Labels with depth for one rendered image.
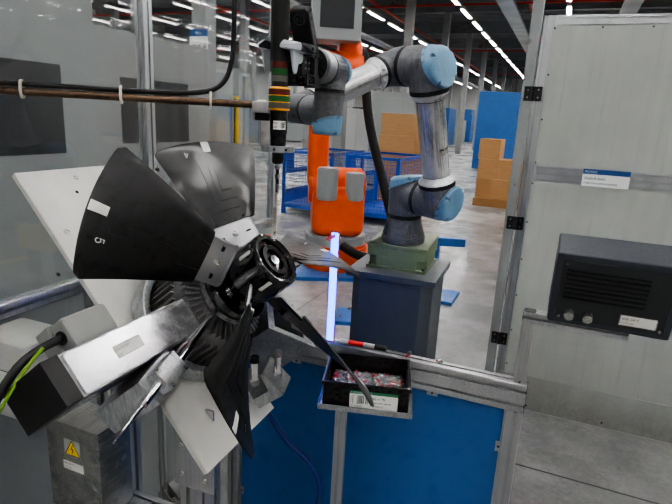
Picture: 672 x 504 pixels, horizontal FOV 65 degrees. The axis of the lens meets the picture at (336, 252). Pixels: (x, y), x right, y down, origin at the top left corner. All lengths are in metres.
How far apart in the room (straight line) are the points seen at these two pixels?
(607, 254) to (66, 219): 1.16
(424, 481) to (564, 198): 1.61
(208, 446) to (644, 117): 2.32
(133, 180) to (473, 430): 1.10
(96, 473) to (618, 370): 2.44
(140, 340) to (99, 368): 0.10
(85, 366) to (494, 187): 9.71
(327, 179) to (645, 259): 3.83
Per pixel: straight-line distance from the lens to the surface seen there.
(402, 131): 9.19
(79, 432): 1.29
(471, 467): 1.63
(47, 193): 1.21
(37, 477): 1.85
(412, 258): 1.79
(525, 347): 1.44
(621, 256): 1.33
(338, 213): 5.01
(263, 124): 1.10
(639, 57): 2.81
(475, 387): 1.49
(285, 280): 1.03
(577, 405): 3.11
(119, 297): 1.15
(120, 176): 0.93
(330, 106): 1.32
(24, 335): 1.44
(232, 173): 1.20
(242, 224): 1.12
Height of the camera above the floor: 1.50
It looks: 14 degrees down
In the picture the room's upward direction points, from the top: 3 degrees clockwise
